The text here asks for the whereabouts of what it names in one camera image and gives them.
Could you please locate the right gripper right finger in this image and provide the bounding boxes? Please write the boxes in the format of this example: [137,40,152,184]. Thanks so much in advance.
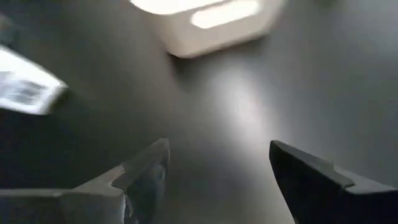
[269,139,398,224]

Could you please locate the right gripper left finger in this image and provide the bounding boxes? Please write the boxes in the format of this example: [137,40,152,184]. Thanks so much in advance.
[0,138,171,224]

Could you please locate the white-capped seasoning jar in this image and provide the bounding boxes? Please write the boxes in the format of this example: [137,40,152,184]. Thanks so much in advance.
[0,45,69,116]

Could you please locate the white plastic bin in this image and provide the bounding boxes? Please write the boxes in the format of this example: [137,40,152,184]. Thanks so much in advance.
[129,0,287,59]

